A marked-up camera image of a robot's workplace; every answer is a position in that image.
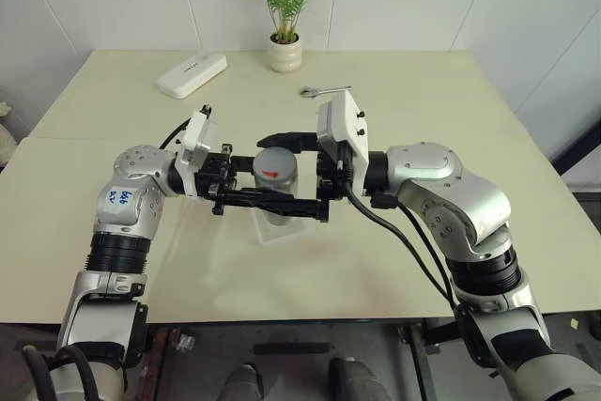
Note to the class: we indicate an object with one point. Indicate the clear jar with grey contents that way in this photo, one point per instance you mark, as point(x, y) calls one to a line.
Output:
point(277, 220)

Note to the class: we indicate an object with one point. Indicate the small white plastic object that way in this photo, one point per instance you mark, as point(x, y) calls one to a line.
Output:
point(186, 343)

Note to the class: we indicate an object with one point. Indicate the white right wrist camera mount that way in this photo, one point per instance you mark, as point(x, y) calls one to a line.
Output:
point(347, 119)

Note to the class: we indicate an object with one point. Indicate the clear plastic box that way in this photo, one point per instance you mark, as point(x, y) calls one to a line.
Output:
point(286, 233)

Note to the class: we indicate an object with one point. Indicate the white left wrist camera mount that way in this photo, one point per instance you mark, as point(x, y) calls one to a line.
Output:
point(199, 135)

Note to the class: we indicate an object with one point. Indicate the cream ribbed plant pot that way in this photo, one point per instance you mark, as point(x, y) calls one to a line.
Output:
point(285, 56)

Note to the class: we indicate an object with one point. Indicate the rusty metal table frame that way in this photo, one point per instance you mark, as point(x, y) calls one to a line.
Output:
point(157, 363)

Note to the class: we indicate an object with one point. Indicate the black flat bar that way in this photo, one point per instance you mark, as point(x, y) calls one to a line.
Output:
point(291, 348)

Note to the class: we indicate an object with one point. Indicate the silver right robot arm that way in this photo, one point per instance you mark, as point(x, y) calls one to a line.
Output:
point(469, 199)

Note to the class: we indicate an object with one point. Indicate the dark rounded shape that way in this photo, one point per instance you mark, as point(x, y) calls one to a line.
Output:
point(352, 380)
point(240, 382)

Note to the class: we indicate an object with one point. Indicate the clear jar with grey lid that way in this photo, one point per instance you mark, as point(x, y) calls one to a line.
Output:
point(276, 168)

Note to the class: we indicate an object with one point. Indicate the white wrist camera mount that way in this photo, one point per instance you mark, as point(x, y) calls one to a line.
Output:
point(199, 135)
point(347, 119)

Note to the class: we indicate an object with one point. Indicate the silver metal wrench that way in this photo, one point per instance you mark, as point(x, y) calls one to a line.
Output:
point(324, 90)

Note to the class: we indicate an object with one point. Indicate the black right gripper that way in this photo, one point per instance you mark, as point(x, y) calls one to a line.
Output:
point(334, 175)

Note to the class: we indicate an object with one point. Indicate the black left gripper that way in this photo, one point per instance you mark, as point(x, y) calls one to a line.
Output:
point(216, 175)

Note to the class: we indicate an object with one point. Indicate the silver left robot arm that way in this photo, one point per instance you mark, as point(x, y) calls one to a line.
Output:
point(122, 204)

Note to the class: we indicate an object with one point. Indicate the white oblong case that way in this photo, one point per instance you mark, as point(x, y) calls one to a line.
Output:
point(190, 74)

